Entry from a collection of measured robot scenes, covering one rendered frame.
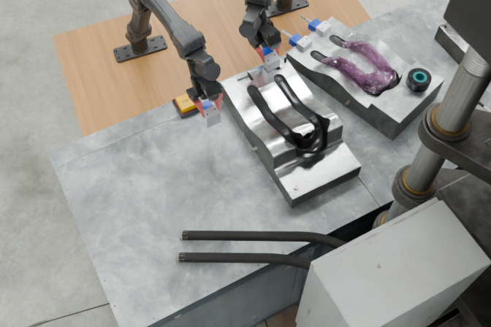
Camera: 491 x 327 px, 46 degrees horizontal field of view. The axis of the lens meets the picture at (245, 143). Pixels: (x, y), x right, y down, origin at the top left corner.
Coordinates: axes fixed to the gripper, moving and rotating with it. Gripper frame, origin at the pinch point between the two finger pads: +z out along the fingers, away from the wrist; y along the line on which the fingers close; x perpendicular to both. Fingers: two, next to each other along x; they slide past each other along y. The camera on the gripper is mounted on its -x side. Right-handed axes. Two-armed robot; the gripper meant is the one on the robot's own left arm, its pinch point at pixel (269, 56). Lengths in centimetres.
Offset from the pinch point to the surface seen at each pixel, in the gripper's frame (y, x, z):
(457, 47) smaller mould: 66, -14, 24
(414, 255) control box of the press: -15, -107, -19
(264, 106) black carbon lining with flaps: -10.2, -10.9, 9.6
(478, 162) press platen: 5, -100, -26
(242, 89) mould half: -13.5, -3.1, 5.1
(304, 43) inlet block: 16.0, 7.4, 6.4
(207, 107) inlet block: -28.2, -10.9, -0.4
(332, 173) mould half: -2.6, -40.1, 23.6
